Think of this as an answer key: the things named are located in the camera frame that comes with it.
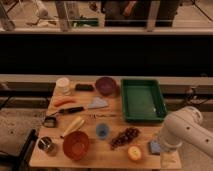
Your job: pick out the orange bowl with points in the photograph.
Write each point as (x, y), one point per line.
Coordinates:
(76, 145)

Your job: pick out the green plastic tray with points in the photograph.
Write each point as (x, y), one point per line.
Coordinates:
(142, 101)

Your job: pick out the black rectangular block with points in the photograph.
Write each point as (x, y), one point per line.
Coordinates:
(84, 87)

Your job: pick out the bunch of dark grapes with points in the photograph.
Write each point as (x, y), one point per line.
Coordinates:
(124, 137)

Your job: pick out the purple bowl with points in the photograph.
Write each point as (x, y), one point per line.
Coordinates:
(106, 86)

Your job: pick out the white lidded jar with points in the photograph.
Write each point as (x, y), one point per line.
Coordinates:
(64, 85)

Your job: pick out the metal cup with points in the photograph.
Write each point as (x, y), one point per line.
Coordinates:
(48, 146)

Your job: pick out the black chair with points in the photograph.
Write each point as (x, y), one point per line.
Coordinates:
(15, 161)

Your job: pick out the orange carrot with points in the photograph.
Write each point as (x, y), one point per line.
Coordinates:
(62, 102)

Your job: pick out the blue cup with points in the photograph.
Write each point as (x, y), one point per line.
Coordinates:
(102, 131)

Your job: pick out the black handled knife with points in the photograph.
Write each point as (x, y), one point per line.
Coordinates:
(96, 103)

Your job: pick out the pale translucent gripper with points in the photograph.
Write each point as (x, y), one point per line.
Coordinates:
(168, 160)

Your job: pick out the blue sponge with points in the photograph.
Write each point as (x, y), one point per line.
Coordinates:
(154, 147)

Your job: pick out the yellow red apple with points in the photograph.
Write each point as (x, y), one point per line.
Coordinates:
(134, 153)

